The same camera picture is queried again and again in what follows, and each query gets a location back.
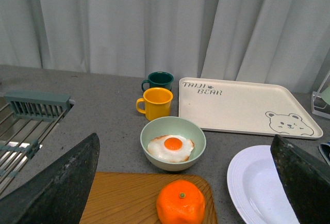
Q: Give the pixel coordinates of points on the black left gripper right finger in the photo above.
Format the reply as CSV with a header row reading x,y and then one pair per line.
x,y
305,180

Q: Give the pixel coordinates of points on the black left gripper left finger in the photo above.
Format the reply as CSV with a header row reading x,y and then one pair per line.
x,y
59,193

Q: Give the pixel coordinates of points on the white round plate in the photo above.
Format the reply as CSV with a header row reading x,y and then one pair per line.
x,y
255,188

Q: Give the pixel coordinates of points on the orange mandarin fruit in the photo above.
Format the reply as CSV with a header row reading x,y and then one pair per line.
x,y
180,202

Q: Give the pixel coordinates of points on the wooden cutting board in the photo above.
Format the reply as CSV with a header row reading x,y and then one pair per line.
x,y
131,197

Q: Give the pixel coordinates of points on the metal sink drying rack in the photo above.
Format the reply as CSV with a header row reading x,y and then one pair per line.
x,y
27,118

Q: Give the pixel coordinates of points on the cream bear serving tray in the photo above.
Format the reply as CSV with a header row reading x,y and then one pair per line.
x,y
249,108

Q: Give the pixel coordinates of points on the fake fried egg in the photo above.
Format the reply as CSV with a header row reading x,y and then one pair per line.
x,y
171,148

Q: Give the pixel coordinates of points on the light green bowl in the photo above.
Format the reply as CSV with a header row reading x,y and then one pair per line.
x,y
173,126

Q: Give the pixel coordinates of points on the yellow enamel mug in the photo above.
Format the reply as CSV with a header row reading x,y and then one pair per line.
x,y
155,103

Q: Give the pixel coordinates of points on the dark green enamel mug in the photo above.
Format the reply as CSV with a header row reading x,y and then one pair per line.
x,y
159,79

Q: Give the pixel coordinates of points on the white curtain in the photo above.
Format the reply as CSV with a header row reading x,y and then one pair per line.
x,y
283,42

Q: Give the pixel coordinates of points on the white wire stand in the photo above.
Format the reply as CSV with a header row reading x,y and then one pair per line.
x,y
320,99

